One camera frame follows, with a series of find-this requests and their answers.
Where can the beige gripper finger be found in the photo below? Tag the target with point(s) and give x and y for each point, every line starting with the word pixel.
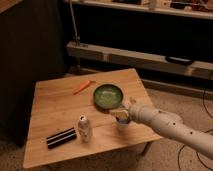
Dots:
pixel 119 113
pixel 132 100

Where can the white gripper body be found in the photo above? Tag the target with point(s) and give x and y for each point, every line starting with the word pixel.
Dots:
pixel 135 113

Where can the clear plastic bottle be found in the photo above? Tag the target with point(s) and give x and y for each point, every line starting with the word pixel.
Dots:
pixel 84 128

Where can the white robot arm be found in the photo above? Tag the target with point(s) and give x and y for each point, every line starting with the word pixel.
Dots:
pixel 166 124

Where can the small white cup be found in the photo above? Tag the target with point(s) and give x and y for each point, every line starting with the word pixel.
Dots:
pixel 122 123

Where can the green round plate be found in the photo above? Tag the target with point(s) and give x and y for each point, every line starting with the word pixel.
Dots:
pixel 108 96

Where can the orange carrot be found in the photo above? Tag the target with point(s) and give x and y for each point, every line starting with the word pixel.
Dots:
pixel 83 86

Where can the wooden table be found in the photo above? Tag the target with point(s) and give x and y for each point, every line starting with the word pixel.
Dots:
pixel 55 109

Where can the black striped rectangular box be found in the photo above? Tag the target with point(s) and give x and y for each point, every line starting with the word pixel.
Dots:
pixel 61 138

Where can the long wooden shelf beam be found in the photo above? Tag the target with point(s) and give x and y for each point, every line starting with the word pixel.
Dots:
pixel 197 69

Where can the metal vertical pole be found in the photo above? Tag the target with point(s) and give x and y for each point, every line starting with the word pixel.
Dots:
pixel 76 35

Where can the upper wooden shelf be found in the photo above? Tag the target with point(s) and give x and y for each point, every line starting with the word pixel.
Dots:
pixel 140 8

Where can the black handle on shelf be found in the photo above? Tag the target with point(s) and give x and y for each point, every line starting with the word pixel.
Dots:
pixel 179 61

